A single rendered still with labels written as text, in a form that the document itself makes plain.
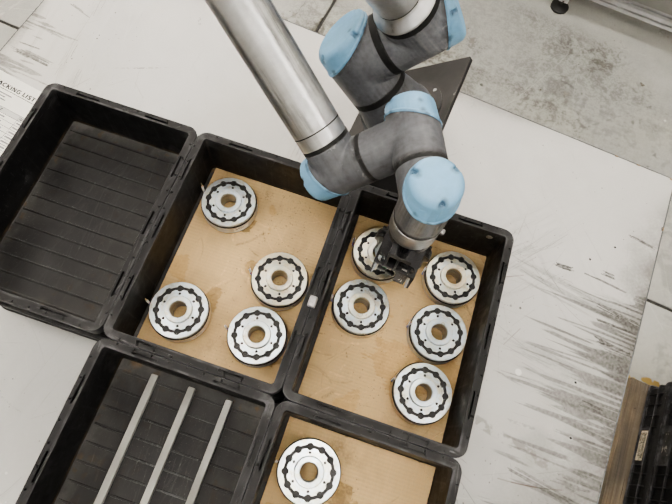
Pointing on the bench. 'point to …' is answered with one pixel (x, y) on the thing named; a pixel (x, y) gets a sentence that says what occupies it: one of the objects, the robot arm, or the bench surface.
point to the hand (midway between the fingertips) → (395, 260)
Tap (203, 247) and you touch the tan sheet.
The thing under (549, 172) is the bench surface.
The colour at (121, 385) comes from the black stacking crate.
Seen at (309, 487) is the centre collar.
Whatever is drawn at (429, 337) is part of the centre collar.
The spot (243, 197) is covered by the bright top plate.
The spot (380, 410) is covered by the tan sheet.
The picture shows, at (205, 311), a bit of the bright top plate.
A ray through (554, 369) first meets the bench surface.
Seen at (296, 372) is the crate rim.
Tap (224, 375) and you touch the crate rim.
